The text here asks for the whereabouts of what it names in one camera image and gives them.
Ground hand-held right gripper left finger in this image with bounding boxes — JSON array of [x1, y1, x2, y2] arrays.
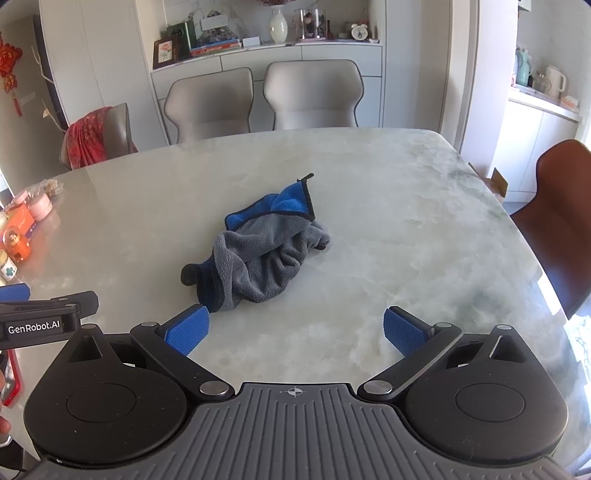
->
[[64, 304, 236, 400]]

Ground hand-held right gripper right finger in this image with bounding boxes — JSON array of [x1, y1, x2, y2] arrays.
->
[[358, 305, 535, 401]]

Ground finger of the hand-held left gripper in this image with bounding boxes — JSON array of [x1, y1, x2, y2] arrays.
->
[[0, 283, 31, 302], [0, 291, 99, 318]]

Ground grey and blue towel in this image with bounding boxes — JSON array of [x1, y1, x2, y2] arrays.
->
[[181, 173, 332, 309]]

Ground small jar with green print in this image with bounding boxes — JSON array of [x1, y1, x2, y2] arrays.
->
[[0, 250, 20, 283]]

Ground doll figure toy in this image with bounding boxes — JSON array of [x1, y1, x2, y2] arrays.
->
[[2, 228, 34, 265]]

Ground red-edged flat object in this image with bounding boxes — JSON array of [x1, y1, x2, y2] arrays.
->
[[0, 348, 22, 408]]

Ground orange box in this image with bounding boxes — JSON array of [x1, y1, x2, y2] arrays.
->
[[0, 204, 37, 241]]

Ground clear snack bag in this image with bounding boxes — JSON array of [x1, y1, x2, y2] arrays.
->
[[27, 178, 64, 198]]

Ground red patterned cloth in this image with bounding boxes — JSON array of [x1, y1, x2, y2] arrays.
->
[[65, 106, 139, 171]]

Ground cardboard box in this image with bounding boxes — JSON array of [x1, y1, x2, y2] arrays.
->
[[468, 161, 509, 202]]

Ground beige chair with draped cloth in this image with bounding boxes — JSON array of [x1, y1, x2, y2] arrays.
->
[[59, 102, 139, 171]]

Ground brown chair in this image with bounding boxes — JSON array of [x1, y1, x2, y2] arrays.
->
[[510, 139, 591, 320]]

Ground bare branch decoration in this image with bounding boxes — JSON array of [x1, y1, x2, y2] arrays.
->
[[30, 45, 64, 134]]

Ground beige dining chair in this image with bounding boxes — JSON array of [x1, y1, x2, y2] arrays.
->
[[263, 59, 365, 131], [163, 67, 255, 145]]

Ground white counter cabinet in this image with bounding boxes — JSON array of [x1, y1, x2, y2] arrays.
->
[[504, 87, 583, 197]]

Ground framed flower picture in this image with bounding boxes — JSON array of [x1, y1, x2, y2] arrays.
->
[[152, 38, 182, 70]]

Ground stack of books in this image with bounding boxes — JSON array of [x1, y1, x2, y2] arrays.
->
[[189, 39, 243, 57]]

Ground green box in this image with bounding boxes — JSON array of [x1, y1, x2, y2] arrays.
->
[[167, 21, 199, 59]]

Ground teal thermos jug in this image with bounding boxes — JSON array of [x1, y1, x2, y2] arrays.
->
[[514, 45, 533, 88]]

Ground white electric kettle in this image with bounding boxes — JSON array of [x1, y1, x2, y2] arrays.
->
[[544, 65, 568, 99]]

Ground white vase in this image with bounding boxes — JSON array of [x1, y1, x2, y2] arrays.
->
[[270, 6, 290, 45]]

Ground glass display dome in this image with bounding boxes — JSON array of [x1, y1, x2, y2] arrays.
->
[[295, 8, 327, 42]]

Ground red knot wall ornament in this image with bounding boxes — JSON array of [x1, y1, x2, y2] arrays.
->
[[0, 32, 24, 117]]

